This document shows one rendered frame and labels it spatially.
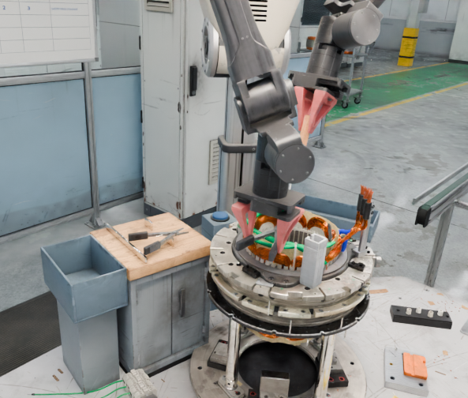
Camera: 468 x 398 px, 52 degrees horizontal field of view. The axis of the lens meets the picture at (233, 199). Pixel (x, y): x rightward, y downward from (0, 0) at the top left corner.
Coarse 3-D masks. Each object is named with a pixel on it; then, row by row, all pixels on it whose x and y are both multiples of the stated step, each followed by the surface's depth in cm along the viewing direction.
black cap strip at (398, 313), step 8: (392, 312) 128; (400, 312) 127; (416, 312) 128; (424, 312) 128; (392, 320) 127; (400, 320) 126; (408, 320) 126; (416, 320) 126; (424, 320) 125; (432, 320) 125; (440, 320) 125; (448, 320) 125; (440, 328) 126; (448, 328) 125
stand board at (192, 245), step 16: (128, 224) 108; (160, 224) 109; (176, 224) 109; (112, 240) 101; (128, 240) 101; (144, 240) 102; (176, 240) 102; (192, 240) 103; (208, 240) 103; (128, 256) 95; (160, 256) 96; (176, 256) 96; (192, 256) 99; (128, 272) 91; (144, 272) 93
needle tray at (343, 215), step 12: (312, 204) 130; (324, 204) 129; (336, 204) 127; (348, 204) 126; (324, 216) 118; (336, 216) 128; (348, 216) 127; (372, 216) 124; (348, 228) 117; (372, 228) 114
